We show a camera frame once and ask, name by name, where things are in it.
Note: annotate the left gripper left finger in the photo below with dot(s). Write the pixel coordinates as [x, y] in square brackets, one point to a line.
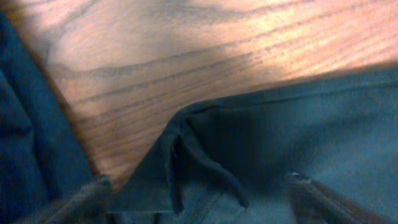
[86, 206]

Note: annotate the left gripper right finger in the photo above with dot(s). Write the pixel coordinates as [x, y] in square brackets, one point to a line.
[313, 202]

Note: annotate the black t-shirt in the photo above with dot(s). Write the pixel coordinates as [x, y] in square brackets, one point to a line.
[225, 160]

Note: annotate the navy folded t-shirt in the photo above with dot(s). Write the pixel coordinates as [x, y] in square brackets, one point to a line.
[41, 160]

